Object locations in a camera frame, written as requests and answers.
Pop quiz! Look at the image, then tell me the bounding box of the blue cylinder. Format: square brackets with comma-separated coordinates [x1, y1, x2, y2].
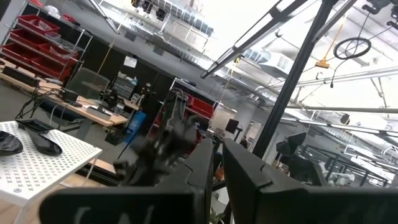
[123, 110, 147, 144]

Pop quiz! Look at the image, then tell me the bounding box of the black power bar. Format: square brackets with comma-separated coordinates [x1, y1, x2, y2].
[1, 65, 40, 88]

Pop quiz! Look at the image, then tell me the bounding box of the black aluminium rig frame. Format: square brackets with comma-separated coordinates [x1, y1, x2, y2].
[200, 0, 358, 159]

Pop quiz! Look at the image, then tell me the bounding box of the white perforated shelf riser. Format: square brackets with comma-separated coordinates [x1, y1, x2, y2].
[0, 120, 103, 224]

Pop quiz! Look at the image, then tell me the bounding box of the black studio light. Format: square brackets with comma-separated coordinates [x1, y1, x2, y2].
[275, 132, 327, 187]

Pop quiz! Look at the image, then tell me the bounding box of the metal rack with red bins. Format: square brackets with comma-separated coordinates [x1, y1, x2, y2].
[0, 0, 94, 82]

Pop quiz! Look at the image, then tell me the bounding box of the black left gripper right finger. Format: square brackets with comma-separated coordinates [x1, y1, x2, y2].
[222, 138, 398, 224]

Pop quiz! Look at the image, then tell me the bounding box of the wooden desk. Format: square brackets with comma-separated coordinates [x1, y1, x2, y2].
[0, 57, 141, 128]

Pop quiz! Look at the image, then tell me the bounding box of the white paper sign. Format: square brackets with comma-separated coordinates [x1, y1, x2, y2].
[123, 55, 139, 69]

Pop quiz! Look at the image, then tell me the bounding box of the black square mini plate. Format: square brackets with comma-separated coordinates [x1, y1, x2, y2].
[15, 118, 57, 134]

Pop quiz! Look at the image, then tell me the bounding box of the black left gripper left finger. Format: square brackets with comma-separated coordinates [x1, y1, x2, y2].
[39, 138, 215, 224]

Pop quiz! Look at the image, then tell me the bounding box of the yellow hanging strap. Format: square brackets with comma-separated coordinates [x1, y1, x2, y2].
[314, 15, 346, 70]

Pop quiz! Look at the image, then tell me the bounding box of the grey mesh chair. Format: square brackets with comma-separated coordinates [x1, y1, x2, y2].
[66, 67, 111, 101]

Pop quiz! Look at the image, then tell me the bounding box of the black monitor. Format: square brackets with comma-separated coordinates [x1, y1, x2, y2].
[224, 118, 241, 135]

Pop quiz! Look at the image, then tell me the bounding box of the black ceiling cameras cluster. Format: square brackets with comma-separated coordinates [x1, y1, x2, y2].
[130, 0, 169, 22]

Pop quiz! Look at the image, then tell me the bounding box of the black ceiling camera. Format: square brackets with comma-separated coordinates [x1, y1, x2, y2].
[362, 0, 398, 30]

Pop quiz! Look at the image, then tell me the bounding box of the black hanging cable loop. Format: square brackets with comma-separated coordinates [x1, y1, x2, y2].
[329, 36, 373, 90]

